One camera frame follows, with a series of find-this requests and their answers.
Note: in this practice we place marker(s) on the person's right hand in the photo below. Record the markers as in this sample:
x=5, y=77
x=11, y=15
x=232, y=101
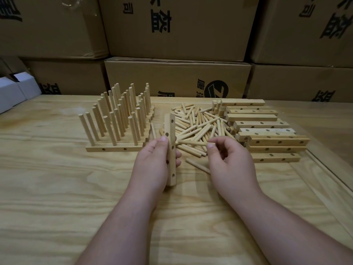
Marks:
x=237, y=168

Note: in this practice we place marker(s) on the person's left hand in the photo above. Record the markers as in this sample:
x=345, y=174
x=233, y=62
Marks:
x=150, y=165

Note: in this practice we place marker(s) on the person's left thumb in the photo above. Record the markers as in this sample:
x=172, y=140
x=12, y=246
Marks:
x=162, y=149

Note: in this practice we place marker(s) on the person's right thumb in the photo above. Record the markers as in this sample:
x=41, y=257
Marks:
x=211, y=155

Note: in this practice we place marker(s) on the single wooden dowel stick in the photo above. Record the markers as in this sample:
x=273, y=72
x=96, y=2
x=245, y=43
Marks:
x=193, y=142
x=153, y=131
x=197, y=165

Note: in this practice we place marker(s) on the single drilled wooden bar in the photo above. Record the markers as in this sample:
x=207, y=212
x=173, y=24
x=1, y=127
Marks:
x=171, y=126

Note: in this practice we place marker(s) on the person's left forearm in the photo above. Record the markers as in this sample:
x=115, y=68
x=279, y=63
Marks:
x=124, y=229

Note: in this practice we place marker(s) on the person's right forearm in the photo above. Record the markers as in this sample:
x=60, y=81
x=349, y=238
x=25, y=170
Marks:
x=275, y=229

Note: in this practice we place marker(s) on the pile of loose wooden dowels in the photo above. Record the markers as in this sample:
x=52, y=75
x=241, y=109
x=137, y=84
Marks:
x=193, y=125

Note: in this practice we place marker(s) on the stack of drilled wooden bars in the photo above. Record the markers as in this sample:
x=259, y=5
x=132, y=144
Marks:
x=275, y=141

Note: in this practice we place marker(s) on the row of pegged wooden racks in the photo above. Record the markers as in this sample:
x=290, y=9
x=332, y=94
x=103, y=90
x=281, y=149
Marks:
x=95, y=149

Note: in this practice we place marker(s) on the stack of brown cardboard boxes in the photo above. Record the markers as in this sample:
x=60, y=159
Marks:
x=176, y=27

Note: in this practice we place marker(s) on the white paper carton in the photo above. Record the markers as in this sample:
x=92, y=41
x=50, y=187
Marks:
x=29, y=86
x=8, y=93

